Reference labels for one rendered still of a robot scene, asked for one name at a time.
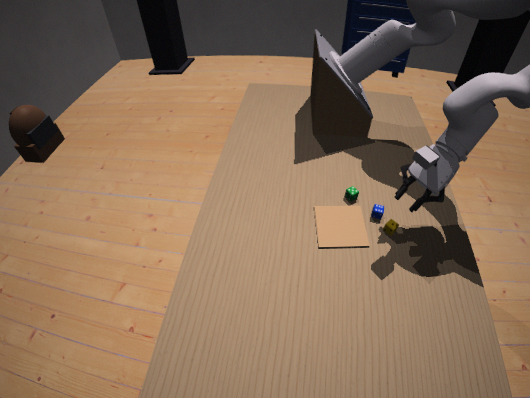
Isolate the peach square mat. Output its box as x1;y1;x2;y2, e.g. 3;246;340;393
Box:
314;206;370;248

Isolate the green die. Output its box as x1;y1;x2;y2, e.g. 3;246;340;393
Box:
345;186;359;202

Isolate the yellow die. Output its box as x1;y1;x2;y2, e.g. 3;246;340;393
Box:
383;219;399;236

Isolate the blue die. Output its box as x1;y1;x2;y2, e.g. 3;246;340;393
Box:
371;204;384;219

